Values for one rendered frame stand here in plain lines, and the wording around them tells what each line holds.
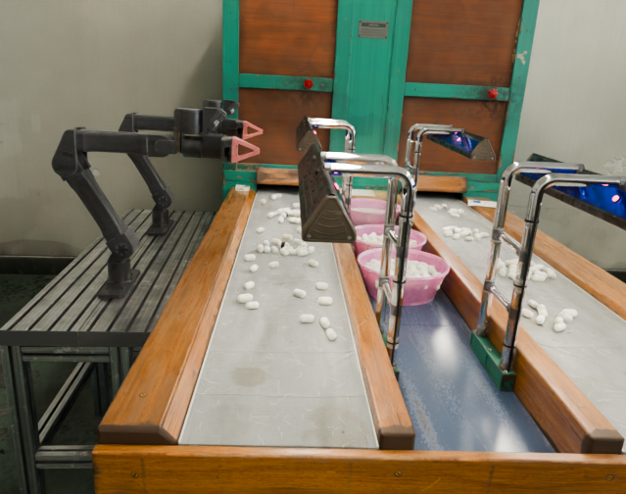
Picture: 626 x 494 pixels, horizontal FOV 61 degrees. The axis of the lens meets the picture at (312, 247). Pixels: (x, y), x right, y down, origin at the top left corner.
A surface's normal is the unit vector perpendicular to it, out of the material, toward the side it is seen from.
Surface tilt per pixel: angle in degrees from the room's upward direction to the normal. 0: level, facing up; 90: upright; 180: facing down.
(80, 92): 90
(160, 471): 90
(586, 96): 90
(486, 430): 0
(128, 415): 0
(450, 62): 90
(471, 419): 0
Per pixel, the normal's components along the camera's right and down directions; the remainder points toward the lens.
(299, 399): 0.05, -0.95
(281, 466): 0.04, 0.30
